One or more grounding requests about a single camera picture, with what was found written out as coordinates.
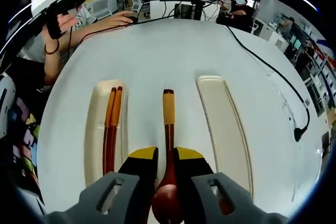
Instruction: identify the wooden chopstick utensil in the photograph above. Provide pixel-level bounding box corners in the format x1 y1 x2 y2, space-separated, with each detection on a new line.
110 86 124 174
102 87 118 176

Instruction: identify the wooden spoon utensil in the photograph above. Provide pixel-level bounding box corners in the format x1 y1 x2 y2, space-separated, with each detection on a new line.
151 89 184 224

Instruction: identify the thin black cable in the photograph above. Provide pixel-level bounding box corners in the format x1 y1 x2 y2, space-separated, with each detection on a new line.
65 22 133 61

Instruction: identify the white worn device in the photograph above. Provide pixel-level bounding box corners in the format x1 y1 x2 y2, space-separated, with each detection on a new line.
0 76 17 140

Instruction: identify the person's left hand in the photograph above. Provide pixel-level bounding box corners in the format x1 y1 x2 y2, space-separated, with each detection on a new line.
43 13 77 42

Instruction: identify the printed colourful clothing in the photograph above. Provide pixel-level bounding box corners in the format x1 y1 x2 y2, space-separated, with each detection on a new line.
6 95 44 193

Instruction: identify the beige cutlery case base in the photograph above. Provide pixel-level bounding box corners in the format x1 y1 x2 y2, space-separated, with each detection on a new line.
83 79 130 187

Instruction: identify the beige cutlery case lid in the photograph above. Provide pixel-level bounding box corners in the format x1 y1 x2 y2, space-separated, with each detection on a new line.
196 75 255 200

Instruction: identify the brown bead bracelet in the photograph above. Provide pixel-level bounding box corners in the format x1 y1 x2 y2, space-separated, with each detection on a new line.
44 40 60 56

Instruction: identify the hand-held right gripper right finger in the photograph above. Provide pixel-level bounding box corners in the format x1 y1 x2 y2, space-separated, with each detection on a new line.
174 146 289 224

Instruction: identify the black power cable with plug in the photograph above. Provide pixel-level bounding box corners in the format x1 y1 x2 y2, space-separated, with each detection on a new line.
225 24 311 143

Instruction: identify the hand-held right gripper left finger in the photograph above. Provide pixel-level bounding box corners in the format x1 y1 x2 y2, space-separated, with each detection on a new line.
44 146 160 224

